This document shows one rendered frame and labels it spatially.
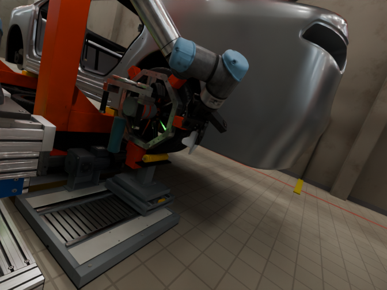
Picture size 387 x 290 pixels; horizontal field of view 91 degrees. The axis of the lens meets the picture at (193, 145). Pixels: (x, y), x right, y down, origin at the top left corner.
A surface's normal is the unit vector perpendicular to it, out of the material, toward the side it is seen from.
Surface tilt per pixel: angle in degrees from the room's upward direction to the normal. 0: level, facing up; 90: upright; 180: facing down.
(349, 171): 90
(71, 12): 90
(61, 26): 90
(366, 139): 90
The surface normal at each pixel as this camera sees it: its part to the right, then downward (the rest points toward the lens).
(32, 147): 0.79, 0.36
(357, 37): -0.53, 0.00
